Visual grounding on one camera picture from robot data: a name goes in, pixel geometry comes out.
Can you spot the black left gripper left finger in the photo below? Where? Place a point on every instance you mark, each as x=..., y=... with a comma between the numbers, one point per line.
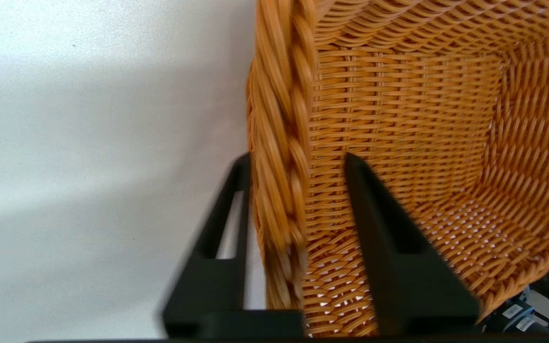
x=208, y=286

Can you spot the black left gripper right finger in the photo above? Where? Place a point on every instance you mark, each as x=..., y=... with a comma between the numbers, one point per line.
x=412, y=295

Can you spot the orange woven wicker basket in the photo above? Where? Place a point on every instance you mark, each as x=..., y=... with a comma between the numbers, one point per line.
x=422, y=119

